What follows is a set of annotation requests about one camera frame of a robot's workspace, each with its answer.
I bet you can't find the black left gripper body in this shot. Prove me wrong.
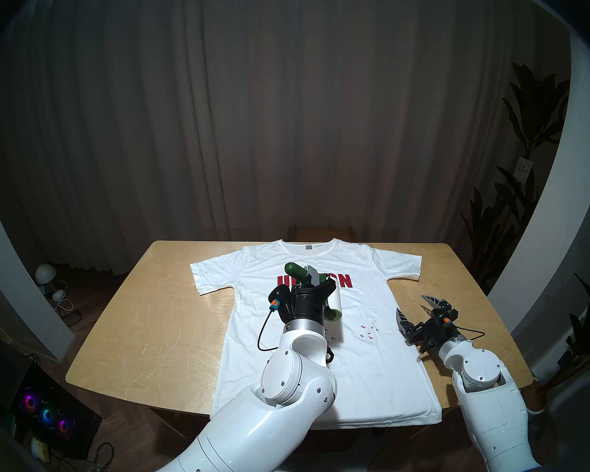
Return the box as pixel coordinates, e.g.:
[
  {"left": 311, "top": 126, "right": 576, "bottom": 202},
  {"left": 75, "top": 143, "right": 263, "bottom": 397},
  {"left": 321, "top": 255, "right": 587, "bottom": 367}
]
[{"left": 290, "top": 284, "right": 331, "bottom": 324}]

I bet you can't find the green handled lint roller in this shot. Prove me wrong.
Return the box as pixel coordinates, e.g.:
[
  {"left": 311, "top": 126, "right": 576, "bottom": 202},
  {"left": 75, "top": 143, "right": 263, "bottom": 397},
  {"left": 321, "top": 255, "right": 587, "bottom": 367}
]
[{"left": 284, "top": 262, "right": 345, "bottom": 325}]

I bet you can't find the brown wooden chair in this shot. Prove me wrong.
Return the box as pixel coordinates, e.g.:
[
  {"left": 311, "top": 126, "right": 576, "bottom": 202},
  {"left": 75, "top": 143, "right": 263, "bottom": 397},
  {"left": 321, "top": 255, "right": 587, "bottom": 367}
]
[{"left": 289, "top": 225, "right": 354, "bottom": 243}]

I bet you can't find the beige pleated curtain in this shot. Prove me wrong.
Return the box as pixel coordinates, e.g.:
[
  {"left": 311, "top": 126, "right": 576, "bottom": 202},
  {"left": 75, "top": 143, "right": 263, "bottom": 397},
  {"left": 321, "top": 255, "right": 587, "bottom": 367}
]
[{"left": 0, "top": 0, "right": 571, "bottom": 275}]

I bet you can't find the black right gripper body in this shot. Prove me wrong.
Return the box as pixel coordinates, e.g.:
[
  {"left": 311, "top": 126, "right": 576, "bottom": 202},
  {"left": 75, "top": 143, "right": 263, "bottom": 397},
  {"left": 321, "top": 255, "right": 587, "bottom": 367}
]
[{"left": 406, "top": 314, "right": 460, "bottom": 354}]

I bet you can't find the black computer with rgb fans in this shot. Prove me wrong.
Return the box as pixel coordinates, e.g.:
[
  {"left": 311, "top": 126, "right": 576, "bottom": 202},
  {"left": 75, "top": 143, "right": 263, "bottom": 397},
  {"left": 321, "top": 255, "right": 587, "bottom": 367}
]
[{"left": 7, "top": 363, "right": 103, "bottom": 459}]

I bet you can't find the tall dark leafy plant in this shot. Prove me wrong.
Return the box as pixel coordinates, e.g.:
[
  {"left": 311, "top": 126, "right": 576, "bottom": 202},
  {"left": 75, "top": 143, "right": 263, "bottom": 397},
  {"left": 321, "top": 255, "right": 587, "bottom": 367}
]
[{"left": 460, "top": 60, "right": 571, "bottom": 295}]

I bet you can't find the white curved pillar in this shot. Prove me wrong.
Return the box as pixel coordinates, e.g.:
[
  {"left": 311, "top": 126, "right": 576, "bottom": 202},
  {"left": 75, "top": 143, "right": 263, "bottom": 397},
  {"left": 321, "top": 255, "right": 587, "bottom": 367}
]
[
  {"left": 487, "top": 29, "right": 590, "bottom": 349},
  {"left": 0, "top": 166, "right": 74, "bottom": 362}
]

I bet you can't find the white t-shirt red print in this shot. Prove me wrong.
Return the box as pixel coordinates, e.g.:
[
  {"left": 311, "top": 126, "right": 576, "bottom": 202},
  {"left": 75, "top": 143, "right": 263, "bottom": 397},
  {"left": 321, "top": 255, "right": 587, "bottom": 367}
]
[{"left": 190, "top": 238, "right": 442, "bottom": 430}]

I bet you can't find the black floor cable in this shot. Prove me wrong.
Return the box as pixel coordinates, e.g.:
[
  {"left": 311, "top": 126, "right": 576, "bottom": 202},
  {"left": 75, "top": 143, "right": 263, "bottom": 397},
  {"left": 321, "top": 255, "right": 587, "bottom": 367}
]
[{"left": 93, "top": 442, "right": 115, "bottom": 469}]

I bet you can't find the white mushroom lamp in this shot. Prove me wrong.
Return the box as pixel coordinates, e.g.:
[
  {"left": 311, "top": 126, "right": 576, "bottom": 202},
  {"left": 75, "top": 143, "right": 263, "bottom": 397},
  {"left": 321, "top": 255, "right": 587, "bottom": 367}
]
[{"left": 34, "top": 264, "right": 57, "bottom": 295}]

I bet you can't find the white floor cable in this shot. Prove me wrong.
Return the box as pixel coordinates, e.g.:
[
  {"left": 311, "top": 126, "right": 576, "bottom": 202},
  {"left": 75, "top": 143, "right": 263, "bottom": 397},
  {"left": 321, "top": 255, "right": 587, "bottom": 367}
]
[{"left": 54, "top": 279, "right": 74, "bottom": 314}]

